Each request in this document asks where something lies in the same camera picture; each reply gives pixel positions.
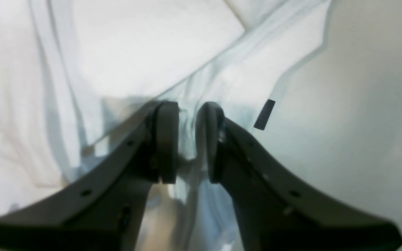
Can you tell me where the white printed t-shirt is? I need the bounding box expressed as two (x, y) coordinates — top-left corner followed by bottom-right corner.
(0, 0), (334, 251)

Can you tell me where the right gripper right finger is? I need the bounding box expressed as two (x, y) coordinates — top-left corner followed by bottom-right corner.
(196, 102), (402, 251)

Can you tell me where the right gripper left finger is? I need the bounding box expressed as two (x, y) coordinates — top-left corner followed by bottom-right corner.
(0, 101), (179, 251)

